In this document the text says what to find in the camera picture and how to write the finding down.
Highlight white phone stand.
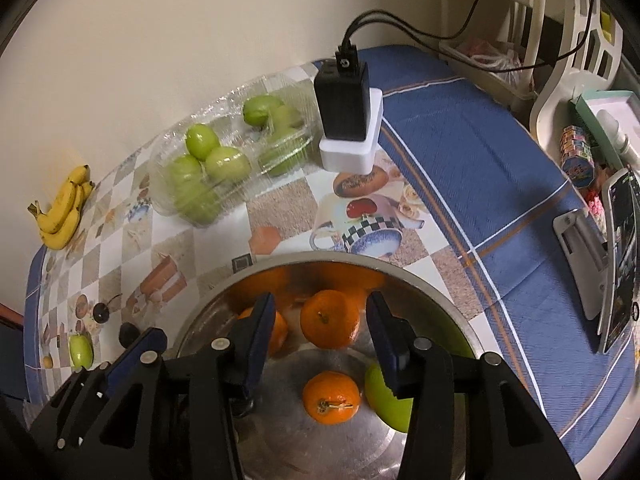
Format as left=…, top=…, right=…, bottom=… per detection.
left=552, top=207, right=610, bottom=321

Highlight colourful printed can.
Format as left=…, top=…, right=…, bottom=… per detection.
left=559, top=125, right=597, bottom=190

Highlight round metal plate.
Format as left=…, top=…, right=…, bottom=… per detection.
left=172, top=255, right=489, bottom=480

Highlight white box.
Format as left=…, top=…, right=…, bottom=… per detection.
left=318, top=88, right=385, bottom=174

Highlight black cable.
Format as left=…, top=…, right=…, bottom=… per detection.
left=347, top=0, right=598, bottom=70
left=342, top=0, right=493, bottom=53

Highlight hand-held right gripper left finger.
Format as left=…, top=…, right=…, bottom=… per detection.
left=95, top=292, right=277, bottom=480

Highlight smartphone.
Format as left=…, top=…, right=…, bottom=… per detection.
left=597, top=166, right=640, bottom=356

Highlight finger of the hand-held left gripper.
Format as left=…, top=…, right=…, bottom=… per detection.
left=106, top=327, right=169, bottom=387
left=30, top=364, right=114, bottom=466

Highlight crumpled plastic bag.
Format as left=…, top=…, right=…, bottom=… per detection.
left=452, top=37, right=531, bottom=92

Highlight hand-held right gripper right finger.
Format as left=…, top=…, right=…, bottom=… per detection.
left=366, top=291, right=581, bottom=480

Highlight yellow banana bunch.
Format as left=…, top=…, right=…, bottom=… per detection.
left=27, top=164, right=96, bottom=251

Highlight clear plastic clamshell container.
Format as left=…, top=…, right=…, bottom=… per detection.
left=149, top=72, right=322, bottom=227

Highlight black charger adapter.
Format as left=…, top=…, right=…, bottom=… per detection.
left=313, top=45, right=371, bottom=142

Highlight green apples in container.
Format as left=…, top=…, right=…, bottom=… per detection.
left=167, top=95, right=313, bottom=223

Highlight dark plum with stem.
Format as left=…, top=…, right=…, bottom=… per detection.
left=91, top=294, right=122, bottom=324

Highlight checkered printed table cover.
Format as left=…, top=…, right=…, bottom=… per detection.
left=37, top=60, right=482, bottom=377

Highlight white bottle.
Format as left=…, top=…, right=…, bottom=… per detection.
left=597, top=109, right=640, bottom=165

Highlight blue tablecloth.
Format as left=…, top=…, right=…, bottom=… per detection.
left=22, top=45, right=632, bottom=467

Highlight white plastic chair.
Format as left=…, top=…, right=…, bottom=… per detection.
left=530, top=0, right=626, bottom=161

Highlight green box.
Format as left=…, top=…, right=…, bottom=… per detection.
left=570, top=89, right=640, bottom=168

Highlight green mango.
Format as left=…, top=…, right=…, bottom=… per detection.
left=68, top=333, right=95, bottom=369
left=363, top=362, right=416, bottom=434

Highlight orange board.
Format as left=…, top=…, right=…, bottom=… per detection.
left=0, top=302, right=25, bottom=331

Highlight orange mandarin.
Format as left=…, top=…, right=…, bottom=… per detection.
left=235, top=306, right=290, bottom=359
left=302, top=370, right=362, bottom=426
left=299, top=289, right=362, bottom=351

